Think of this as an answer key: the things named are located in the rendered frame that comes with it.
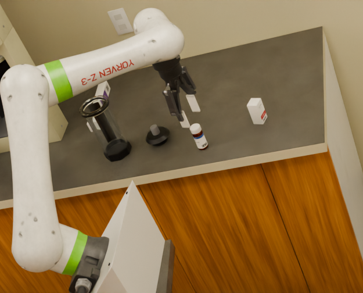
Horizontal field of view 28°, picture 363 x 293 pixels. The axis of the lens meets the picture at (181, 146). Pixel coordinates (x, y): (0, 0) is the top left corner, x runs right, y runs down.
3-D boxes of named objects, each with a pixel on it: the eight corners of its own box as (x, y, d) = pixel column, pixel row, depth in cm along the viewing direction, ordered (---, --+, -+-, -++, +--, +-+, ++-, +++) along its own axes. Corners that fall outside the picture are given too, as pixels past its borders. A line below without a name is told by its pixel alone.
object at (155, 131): (150, 134, 266) (143, 120, 263) (173, 129, 263) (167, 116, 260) (146, 150, 260) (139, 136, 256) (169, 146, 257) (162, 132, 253)
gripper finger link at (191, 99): (185, 96, 242) (186, 94, 242) (192, 111, 246) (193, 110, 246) (193, 96, 240) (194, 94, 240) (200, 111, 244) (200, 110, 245)
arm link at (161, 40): (55, 53, 206) (67, 86, 212) (64, 68, 197) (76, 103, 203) (171, 11, 213) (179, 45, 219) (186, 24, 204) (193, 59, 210)
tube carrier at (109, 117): (107, 143, 270) (83, 98, 257) (133, 138, 266) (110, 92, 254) (101, 162, 262) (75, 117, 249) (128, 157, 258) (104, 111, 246)
